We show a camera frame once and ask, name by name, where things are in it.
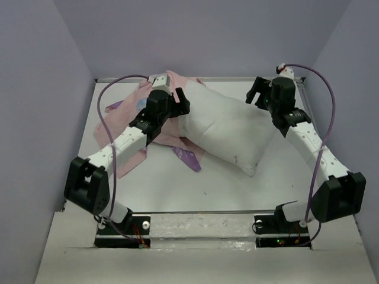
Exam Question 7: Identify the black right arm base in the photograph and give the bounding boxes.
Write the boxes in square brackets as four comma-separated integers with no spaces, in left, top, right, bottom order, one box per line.
[252,204,311,248]

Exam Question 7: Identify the white pillow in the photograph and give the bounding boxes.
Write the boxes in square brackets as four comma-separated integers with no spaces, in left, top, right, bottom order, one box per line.
[178,80,276,177]

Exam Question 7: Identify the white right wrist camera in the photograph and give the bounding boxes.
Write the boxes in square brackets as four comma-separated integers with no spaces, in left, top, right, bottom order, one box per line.
[275,63,294,80]

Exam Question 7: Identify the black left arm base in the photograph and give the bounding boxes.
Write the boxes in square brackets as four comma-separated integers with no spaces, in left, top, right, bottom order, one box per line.
[94,213,151,249]

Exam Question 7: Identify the aluminium back table rail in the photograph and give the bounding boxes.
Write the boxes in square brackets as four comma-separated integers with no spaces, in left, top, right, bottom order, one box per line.
[94,76,306,83]

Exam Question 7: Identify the pink printed pillowcase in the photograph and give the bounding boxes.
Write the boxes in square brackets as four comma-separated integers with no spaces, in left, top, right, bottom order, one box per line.
[94,71,204,172]

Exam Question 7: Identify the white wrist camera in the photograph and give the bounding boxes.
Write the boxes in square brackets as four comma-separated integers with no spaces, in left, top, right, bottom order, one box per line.
[152,74,171,94]
[275,63,294,80]

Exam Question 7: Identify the aluminium right table rail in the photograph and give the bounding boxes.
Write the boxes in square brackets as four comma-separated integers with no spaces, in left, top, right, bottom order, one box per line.
[297,77,320,134]

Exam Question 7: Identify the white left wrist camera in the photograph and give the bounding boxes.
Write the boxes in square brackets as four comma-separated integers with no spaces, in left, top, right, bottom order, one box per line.
[152,74,171,94]

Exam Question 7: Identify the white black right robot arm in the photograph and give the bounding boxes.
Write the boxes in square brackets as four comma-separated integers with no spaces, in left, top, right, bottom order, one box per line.
[246,76,366,232]

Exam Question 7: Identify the aluminium table rail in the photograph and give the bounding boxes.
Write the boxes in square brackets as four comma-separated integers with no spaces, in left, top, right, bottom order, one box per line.
[297,77,320,134]
[94,76,306,83]

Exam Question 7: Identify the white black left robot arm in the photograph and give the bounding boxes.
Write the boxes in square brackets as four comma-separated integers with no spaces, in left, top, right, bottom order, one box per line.
[64,88,190,234]

